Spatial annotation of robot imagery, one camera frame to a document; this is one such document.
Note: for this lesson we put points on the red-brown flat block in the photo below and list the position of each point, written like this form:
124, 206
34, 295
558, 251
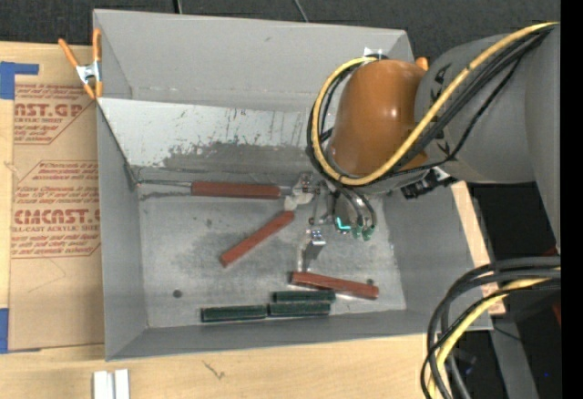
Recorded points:
257, 238
334, 284
237, 190

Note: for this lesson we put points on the black cylinder on white bracket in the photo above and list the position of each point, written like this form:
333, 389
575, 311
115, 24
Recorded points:
416, 190

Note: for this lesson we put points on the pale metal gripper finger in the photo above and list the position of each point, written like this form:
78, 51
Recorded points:
304, 187
315, 242

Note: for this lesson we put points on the dark green flat block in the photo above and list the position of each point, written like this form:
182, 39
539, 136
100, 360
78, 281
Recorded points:
299, 309
303, 296
234, 313

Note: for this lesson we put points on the brown cardboard board red print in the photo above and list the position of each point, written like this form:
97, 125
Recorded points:
54, 288

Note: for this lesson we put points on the grey metal bin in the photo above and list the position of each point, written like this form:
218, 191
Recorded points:
255, 251

